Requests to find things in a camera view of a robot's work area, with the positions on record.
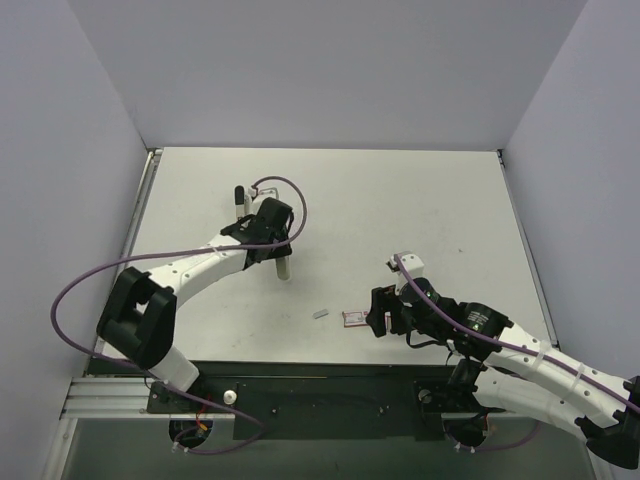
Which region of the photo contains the olive green stapler cover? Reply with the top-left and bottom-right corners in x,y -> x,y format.
275,256 -> 291,281

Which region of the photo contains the aluminium frame rail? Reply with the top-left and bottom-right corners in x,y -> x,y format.
60,377 -> 149,419

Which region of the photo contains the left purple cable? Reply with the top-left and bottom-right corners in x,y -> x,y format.
49,175 -> 309,455

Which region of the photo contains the purple cable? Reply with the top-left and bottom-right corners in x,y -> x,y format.
394,253 -> 640,454
49,175 -> 309,455

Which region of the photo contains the red white staple box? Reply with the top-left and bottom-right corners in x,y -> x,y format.
342,311 -> 368,328

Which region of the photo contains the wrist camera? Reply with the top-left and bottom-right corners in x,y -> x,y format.
250,186 -> 279,202
386,251 -> 424,296

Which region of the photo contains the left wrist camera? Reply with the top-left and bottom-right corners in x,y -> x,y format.
250,186 -> 279,202

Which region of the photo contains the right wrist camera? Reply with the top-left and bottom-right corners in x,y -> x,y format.
386,251 -> 424,296

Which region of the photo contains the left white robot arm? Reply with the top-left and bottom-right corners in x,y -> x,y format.
97,197 -> 293,412

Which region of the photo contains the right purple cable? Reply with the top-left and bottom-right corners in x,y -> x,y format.
394,253 -> 640,454

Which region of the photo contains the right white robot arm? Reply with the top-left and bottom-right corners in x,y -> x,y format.
366,275 -> 639,470

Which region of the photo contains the grey staple strip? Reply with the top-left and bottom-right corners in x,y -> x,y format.
312,309 -> 329,319

